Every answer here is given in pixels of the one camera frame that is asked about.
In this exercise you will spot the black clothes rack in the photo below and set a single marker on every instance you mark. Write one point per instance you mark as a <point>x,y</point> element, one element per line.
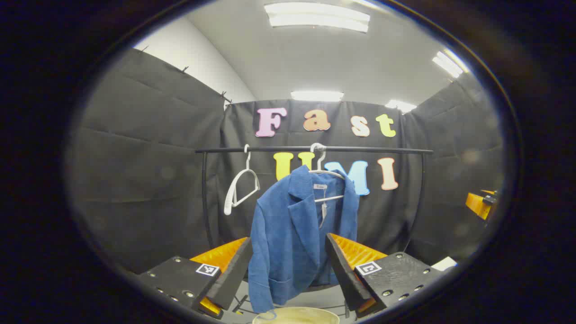
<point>270,149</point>

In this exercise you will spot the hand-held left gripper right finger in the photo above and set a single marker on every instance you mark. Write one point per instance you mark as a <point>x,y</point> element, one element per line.
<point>348,274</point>

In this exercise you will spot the black backdrop cloth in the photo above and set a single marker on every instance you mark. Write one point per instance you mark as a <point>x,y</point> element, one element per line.
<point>148,180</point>

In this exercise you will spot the white clothes hanger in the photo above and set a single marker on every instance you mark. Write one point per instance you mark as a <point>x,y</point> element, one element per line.
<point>335,174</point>
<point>230,193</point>

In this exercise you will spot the beige laundry hamper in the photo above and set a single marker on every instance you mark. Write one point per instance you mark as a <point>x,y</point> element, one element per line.
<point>297,316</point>

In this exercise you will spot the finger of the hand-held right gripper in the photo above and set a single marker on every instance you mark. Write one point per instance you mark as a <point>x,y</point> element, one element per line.
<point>478,204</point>

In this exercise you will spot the ceiling light panel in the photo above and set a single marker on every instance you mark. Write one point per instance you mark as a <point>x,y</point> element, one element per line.
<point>315,18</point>
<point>400,106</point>
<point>447,65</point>
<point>317,96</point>

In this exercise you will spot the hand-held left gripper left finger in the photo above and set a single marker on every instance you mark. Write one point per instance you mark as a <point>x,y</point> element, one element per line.
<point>229,279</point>

